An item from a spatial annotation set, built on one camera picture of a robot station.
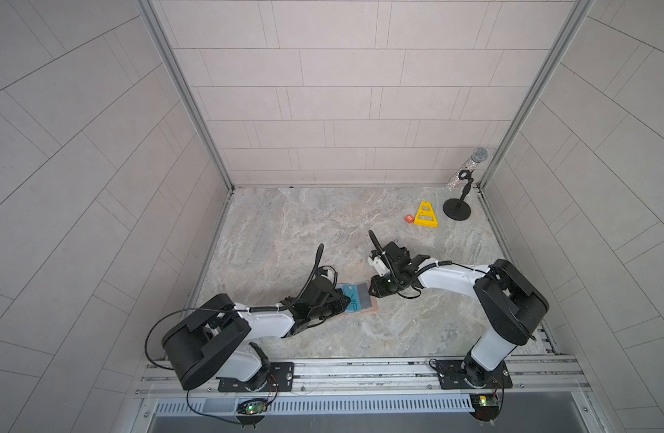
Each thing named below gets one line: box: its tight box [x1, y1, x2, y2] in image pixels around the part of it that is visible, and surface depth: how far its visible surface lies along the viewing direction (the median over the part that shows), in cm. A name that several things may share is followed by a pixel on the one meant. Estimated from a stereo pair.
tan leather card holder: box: [343, 295, 379, 315], surface depth 85 cm
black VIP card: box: [356, 282, 372, 311], surface depth 87 cm
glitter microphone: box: [446, 147, 489, 193], surface depth 93 cm
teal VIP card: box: [341, 284, 361, 313], surface depth 86 cm
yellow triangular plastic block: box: [413, 201, 440, 229], surface depth 108 cm
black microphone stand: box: [442, 169, 474, 222], surface depth 110 cm
